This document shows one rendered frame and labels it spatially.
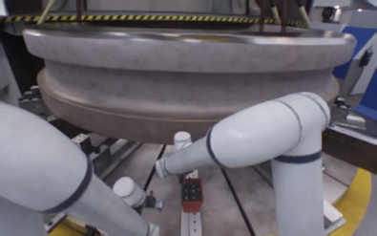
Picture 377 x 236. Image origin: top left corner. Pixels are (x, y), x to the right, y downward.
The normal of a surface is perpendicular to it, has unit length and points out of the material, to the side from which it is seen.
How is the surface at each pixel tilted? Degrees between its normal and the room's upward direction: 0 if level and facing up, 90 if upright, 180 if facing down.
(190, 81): 90
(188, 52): 90
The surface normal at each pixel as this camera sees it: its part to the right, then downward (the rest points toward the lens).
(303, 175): -0.22, 0.20
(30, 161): 0.65, -0.05
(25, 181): 0.51, 0.25
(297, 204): -0.47, 0.22
